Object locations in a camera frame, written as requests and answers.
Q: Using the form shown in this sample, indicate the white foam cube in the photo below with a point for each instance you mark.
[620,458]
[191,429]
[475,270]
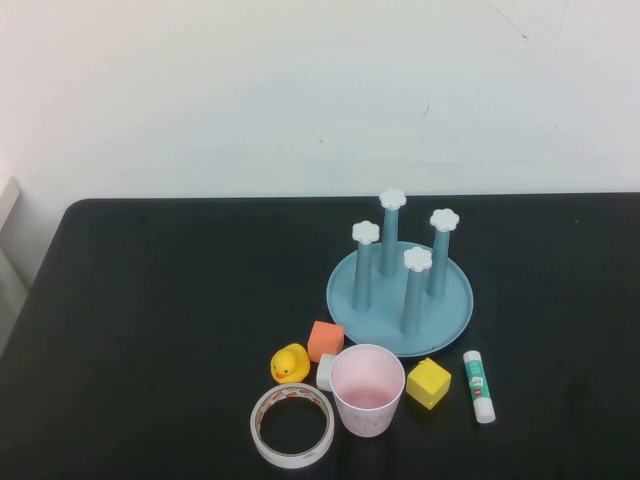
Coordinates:
[324,372]

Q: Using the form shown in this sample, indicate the orange foam cube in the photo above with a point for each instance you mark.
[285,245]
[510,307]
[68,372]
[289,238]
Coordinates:
[325,340]

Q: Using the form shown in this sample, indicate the yellow plastic cube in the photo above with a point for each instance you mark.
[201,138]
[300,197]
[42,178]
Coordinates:
[427,385]

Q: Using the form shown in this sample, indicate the blue cup stand, white caps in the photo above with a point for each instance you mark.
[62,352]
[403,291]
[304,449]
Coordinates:
[380,325]

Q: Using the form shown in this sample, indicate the white panel edge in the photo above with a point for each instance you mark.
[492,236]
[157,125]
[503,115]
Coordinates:
[9,210]

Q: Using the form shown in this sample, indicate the white tape roll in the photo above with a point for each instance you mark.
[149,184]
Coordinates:
[295,392]

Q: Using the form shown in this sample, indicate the pale pink plastic cup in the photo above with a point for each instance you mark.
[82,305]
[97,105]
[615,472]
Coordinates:
[367,415]

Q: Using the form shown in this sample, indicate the green and white glue stick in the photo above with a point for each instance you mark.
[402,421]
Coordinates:
[477,385]

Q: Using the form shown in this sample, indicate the yellow rubber duck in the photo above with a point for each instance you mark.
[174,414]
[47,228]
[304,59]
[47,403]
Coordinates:
[292,365]

